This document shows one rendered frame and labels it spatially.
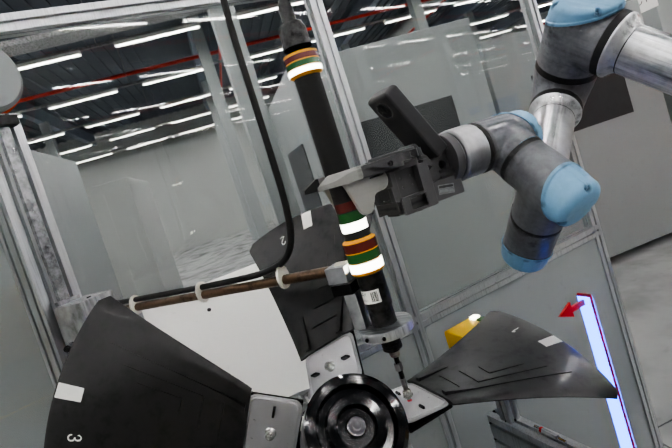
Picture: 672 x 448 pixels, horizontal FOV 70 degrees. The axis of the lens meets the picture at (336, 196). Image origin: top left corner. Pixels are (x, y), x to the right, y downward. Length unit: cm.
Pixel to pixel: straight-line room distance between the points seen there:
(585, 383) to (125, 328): 58
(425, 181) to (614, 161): 419
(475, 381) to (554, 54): 60
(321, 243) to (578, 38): 57
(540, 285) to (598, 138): 297
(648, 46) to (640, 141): 403
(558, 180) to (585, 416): 149
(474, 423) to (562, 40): 119
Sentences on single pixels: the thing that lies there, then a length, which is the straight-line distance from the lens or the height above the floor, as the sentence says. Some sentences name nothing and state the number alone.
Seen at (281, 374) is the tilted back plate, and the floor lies 118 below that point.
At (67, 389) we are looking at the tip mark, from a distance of 69.
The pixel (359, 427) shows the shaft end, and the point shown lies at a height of 122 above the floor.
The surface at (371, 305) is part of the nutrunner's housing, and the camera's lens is 62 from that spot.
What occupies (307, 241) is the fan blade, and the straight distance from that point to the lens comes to 77.
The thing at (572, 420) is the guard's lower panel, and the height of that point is 41.
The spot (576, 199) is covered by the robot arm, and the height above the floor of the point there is 137.
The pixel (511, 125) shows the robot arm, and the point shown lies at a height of 148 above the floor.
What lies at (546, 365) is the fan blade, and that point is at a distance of 75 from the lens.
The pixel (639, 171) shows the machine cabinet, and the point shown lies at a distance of 495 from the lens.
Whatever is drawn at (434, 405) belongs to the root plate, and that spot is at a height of 119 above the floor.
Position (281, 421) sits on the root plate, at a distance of 64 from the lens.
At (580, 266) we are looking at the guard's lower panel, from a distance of 198.
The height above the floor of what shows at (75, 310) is 140.
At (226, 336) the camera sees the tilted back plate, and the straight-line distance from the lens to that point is 94.
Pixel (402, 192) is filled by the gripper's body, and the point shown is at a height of 145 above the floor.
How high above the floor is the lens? 150
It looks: 3 degrees down
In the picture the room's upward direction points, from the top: 18 degrees counter-clockwise
